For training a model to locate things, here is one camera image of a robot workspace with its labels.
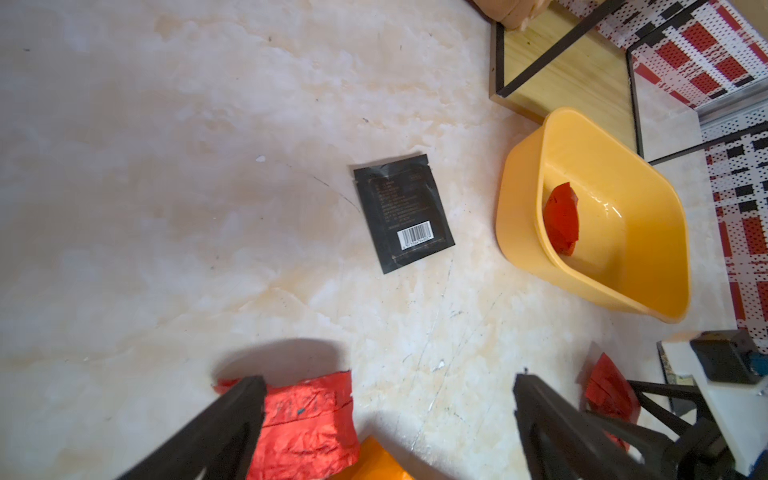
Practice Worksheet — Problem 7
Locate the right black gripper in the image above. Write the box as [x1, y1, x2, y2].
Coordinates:
[629, 380, 738, 479]

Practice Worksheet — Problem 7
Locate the wooden black-frame shelf rack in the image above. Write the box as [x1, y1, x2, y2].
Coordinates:
[490, 1, 767, 154]

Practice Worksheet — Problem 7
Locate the black gold tea bag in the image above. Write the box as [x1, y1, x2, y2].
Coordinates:
[656, 341, 696, 417]

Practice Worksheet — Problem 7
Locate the yellow plastic storage box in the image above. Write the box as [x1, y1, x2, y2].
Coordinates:
[495, 107, 691, 324]

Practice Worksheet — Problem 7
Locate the orange tea bag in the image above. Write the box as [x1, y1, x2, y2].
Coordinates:
[331, 436, 414, 480]

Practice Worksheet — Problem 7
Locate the black barcode tea bag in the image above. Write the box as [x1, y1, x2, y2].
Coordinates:
[353, 154, 455, 274]

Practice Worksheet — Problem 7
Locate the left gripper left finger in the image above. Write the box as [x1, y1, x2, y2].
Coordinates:
[121, 376, 267, 479]

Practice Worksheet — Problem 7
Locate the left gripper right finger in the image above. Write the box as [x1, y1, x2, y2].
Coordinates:
[513, 374, 659, 479]

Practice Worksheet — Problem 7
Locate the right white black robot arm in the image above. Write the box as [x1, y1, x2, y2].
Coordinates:
[630, 330, 767, 479]

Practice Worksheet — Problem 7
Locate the small red tea bag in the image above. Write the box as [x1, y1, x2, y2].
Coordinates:
[543, 182, 579, 256]

